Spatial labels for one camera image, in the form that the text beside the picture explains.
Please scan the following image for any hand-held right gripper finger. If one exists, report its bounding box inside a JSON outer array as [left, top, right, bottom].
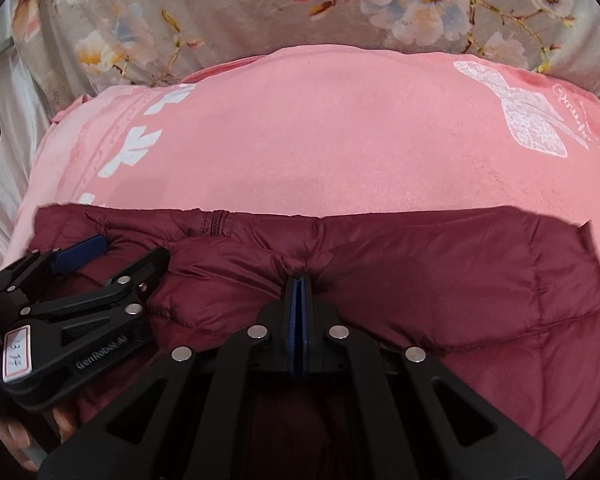
[[37, 274, 299, 480], [299, 275, 566, 480]]

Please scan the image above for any pink fleece blanket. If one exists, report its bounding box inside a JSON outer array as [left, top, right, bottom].
[[0, 45, 600, 306]]

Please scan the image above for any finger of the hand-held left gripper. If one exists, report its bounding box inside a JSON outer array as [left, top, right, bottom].
[[17, 247, 172, 356], [0, 235, 109, 306]]

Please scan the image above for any grey floral bedsheet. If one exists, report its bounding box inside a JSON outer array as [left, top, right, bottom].
[[10, 0, 600, 111]]

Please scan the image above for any maroon puffer jacket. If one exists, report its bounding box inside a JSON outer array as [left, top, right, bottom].
[[27, 202, 600, 480]]

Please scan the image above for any person's left hand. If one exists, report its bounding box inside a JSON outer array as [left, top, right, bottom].
[[0, 399, 79, 471]]

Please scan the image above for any white satin curtain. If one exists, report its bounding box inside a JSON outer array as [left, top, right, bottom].
[[0, 0, 51, 251]]

